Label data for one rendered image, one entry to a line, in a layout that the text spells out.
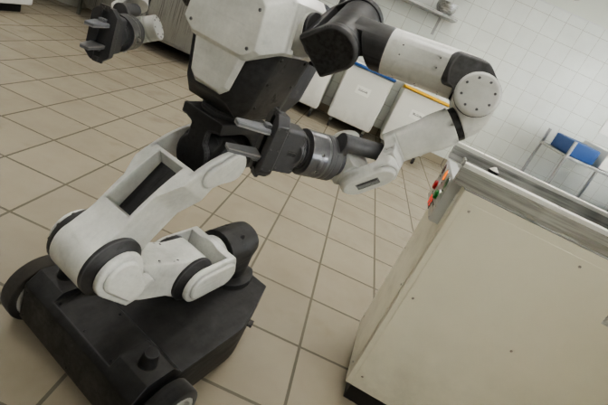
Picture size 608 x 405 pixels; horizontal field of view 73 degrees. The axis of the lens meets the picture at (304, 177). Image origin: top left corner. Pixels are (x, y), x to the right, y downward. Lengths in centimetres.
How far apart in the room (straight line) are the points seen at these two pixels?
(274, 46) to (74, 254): 58
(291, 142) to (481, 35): 473
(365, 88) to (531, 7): 204
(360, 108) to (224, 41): 379
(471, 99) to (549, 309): 73
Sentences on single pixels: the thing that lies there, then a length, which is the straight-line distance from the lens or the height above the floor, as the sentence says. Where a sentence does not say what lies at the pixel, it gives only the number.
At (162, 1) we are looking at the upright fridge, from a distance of 485.
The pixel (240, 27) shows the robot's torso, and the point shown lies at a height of 100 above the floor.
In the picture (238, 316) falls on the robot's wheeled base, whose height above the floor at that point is 17.
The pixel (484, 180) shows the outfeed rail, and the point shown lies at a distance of 118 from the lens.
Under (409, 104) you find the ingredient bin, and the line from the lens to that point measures 465.
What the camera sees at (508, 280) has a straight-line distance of 128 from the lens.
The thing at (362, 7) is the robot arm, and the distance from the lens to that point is 90.
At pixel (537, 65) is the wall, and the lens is 555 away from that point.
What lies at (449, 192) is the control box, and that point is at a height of 80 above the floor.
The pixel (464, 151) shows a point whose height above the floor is 88.
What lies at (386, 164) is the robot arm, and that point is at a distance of 78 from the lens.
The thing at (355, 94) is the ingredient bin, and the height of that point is 45.
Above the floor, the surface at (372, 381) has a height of 14.
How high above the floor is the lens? 110
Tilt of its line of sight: 21 degrees down
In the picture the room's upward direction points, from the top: 24 degrees clockwise
